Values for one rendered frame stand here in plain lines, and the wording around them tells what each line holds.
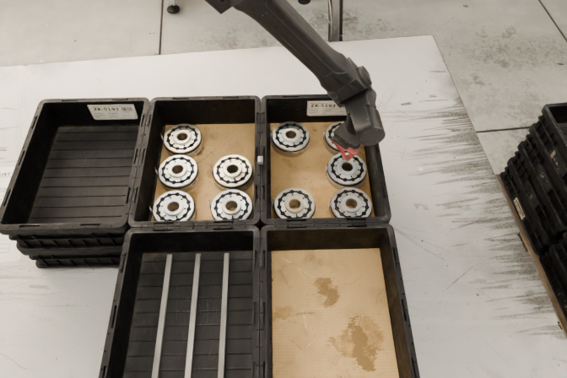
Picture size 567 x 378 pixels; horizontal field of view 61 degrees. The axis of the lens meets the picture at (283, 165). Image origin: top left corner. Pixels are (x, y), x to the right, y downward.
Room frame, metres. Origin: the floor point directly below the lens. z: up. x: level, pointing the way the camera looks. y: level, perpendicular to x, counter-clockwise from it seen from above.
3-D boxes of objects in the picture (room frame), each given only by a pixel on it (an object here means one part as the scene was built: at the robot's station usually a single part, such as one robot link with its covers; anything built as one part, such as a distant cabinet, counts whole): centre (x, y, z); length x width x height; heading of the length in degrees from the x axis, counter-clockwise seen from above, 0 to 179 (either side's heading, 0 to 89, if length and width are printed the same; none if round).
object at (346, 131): (0.71, -0.17, 1.06); 0.10 x 0.07 x 0.07; 137
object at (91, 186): (0.70, 0.51, 0.87); 0.40 x 0.30 x 0.11; 1
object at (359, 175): (0.71, -0.17, 0.86); 0.10 x 0.10 x 0.01
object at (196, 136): (0.82, 0.28, 0.86); 0.10 x 0.10 x 0.01
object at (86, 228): (0.70, 0.51, 0.92); 0.40 x 0.30 x 0.02; 1
